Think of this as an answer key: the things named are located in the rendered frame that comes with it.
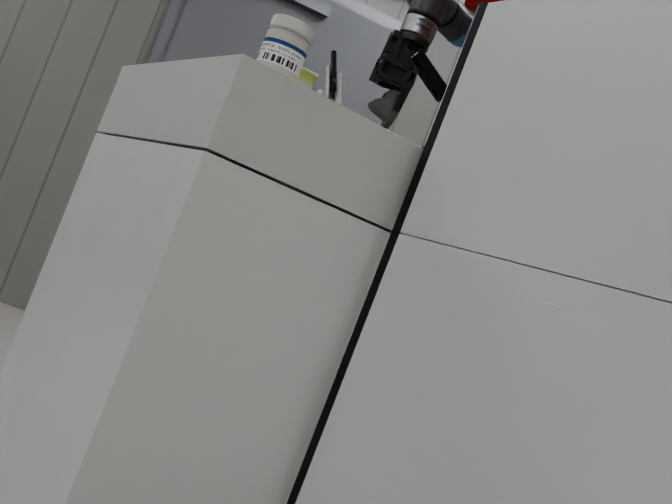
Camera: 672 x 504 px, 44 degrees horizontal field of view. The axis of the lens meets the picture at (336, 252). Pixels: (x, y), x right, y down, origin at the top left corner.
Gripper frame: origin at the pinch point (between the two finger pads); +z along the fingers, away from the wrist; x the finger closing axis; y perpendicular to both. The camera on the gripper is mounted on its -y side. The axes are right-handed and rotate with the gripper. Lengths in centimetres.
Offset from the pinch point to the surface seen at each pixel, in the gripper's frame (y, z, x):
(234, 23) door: 39, -71, -268
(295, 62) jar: 27, 7, 48
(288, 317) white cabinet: 12, 43, 47
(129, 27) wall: 86, -46, -270
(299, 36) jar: 28, 3, 48
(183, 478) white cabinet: 18, 71, 49
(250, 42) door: 28, -66, -269
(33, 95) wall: 115, 6, -269
